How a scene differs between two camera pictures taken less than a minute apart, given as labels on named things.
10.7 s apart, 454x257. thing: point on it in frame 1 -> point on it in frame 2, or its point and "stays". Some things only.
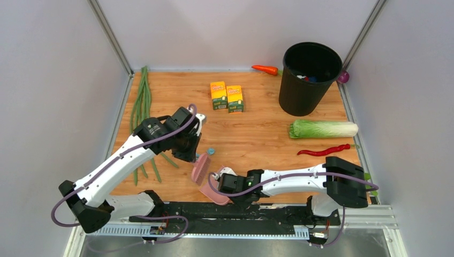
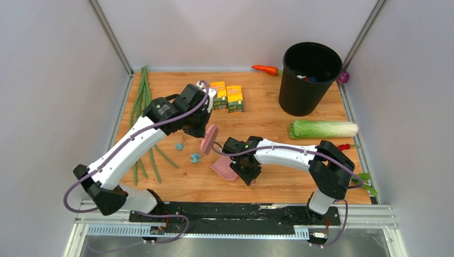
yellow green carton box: x=235 y=101 stays
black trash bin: x=309 y=69 stays
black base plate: x=235 y=214 stays
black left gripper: x=190 y=156 -> x=201 y=132
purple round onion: x=343 y=77 stays
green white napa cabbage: x=309 y=129 stays
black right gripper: x=243 y=205 -> x=247 y=178
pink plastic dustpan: x=217 y=197 -> x=221 y=166
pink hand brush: x=199 y=174 -> x=206 y=143
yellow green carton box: x=219 y=98 stays
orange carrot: x=268 y=69 stays
